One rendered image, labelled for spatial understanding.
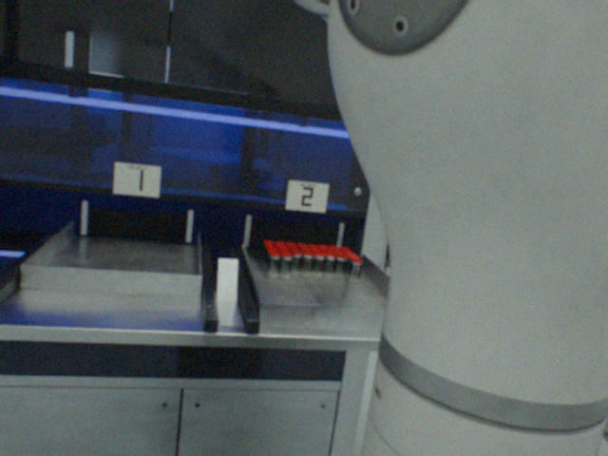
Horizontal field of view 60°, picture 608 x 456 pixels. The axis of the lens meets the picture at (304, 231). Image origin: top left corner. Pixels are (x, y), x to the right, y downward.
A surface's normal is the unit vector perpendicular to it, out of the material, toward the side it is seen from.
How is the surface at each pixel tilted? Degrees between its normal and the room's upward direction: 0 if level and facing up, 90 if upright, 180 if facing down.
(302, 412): 90
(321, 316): 90
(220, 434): 90
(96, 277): 90
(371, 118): 128
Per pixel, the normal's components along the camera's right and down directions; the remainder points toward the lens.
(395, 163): -0.76, 0.58
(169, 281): 0.20, 0.22
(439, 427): -0.57, 0.09
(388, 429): -0.89, -0.02
